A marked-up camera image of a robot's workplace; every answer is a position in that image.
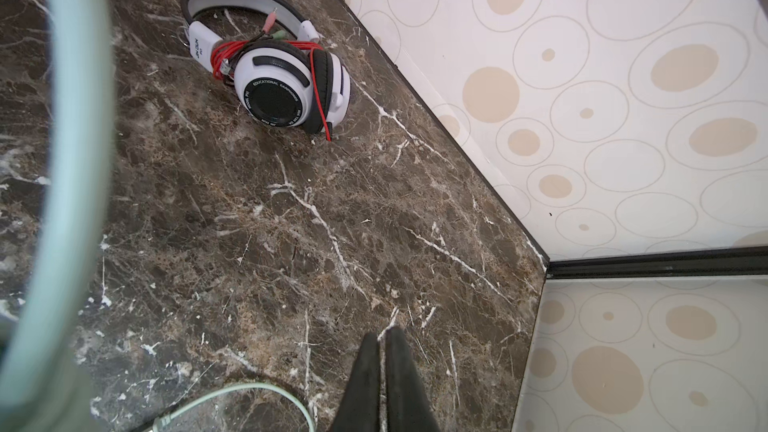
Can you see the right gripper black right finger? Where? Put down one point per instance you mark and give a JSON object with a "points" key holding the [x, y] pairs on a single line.
{"points": [[407, 405]]}

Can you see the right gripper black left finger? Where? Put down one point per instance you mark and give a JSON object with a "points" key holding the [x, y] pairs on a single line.
{"points": [[359, 408]]}

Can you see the mint green headphones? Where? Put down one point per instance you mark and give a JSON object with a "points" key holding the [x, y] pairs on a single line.
{"points": [[42, 388]]}

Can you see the black corner frame post right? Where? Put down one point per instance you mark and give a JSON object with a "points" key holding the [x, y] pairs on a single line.
{"points": [[705, 263]]}

